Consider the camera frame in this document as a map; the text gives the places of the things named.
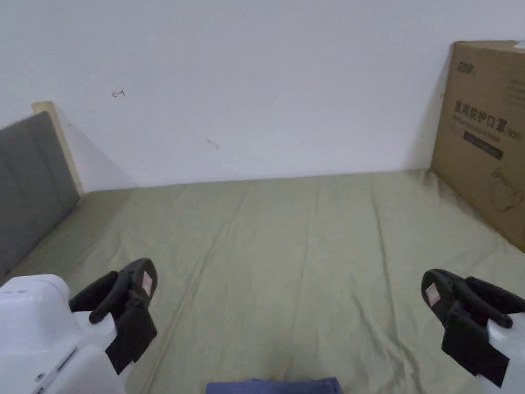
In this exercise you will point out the brown cardboard carton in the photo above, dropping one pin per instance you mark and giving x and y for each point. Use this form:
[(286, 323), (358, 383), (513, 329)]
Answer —
[(480, 172)]

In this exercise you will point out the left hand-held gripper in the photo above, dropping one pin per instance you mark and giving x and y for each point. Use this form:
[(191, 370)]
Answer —
[(37, 336)]

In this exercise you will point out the bed with pale green sheet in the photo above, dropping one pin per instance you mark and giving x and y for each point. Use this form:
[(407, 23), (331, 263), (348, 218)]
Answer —
[(270, 246)]

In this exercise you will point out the grey padded headboard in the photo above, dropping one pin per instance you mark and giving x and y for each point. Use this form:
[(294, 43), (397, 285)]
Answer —
[(33, 176)]

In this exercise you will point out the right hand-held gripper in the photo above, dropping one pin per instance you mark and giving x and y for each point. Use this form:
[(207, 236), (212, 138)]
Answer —
[(475, 344)]

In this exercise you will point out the dark blue garment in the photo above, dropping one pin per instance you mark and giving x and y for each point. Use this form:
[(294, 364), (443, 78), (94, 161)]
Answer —
[(275, 387)]

